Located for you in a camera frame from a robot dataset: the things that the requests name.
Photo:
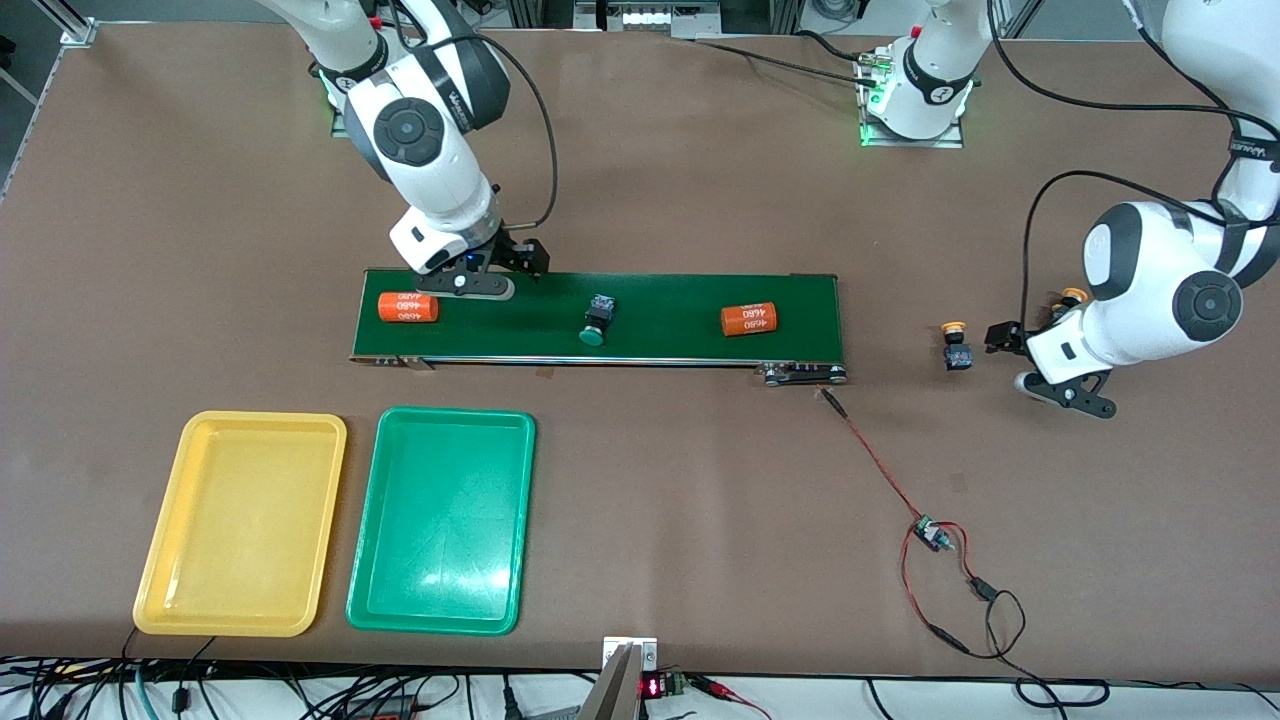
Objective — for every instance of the yellow push button switch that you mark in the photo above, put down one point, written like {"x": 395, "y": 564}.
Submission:
{"x": 1073, "y": 296}
{"x": 957, "y": 352}

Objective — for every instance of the green push button switch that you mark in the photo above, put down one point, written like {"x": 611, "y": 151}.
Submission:
{"x": 598, "y": 318}

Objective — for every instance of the orange cylinder with white print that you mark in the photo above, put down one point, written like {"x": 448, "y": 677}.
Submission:
{"x": 750, "y": 319}
{"x": 408, "y": 308}

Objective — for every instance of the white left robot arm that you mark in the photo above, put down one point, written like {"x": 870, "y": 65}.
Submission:
{"x": 1150, "y": 280}

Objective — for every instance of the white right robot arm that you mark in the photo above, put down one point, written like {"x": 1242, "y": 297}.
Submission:
{"x": 430, "y": 170}

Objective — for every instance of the green conveyor belt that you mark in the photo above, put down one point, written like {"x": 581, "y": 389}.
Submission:
{"x": 680, "y": 300}

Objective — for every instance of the small speed controller board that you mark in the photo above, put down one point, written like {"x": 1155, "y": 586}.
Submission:
{"x": 930, "y": 533}

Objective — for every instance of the green plastic tray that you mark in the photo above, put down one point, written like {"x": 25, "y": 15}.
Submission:
{"x": 440, "y": 540}

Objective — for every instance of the yellow plastic tray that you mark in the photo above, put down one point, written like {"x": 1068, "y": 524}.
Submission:
{"x": 240, "y": 520}

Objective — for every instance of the red LED display module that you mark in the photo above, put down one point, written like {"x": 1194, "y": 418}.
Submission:
{"x": 652, "y": 687}

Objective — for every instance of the red alligator clip lead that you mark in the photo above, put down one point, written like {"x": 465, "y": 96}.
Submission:
{"x": 720, "y": 688}

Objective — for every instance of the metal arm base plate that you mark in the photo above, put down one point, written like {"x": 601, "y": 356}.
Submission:
{"x": 338, "y": 125}
{"x": 910, "y": 143}

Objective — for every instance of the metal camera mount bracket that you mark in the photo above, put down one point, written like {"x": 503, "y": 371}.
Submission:
{"x": 612, "y": 695}

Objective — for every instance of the aluminium corner bracket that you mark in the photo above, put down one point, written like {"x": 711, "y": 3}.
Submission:
{"x": 78, "y": 35}

